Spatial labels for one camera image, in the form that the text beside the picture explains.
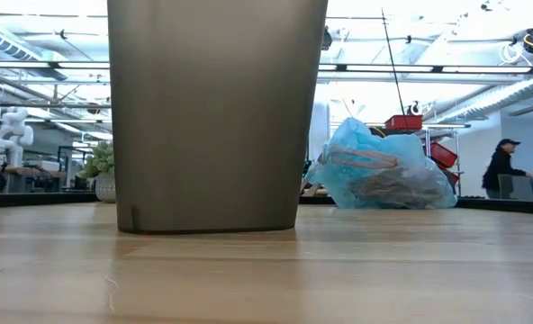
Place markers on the grey plastic trash bin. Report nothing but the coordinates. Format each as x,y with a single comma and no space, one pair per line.
217,117

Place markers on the person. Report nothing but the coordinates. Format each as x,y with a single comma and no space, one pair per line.
500,168

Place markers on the wooden workbench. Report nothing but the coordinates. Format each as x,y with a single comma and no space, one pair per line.
32,172

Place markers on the green crumpled object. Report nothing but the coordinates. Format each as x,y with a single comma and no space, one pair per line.
102,168

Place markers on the grey chair back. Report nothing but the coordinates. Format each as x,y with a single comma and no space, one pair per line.
521,189

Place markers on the tilted red plastic crate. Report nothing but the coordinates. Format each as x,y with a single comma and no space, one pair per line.
444,155

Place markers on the black aluminium table frame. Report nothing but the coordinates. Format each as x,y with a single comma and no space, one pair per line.
37,199

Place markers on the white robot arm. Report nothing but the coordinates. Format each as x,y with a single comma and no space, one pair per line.
12,135

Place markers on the metal storage rack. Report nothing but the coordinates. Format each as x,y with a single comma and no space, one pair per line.
456,135

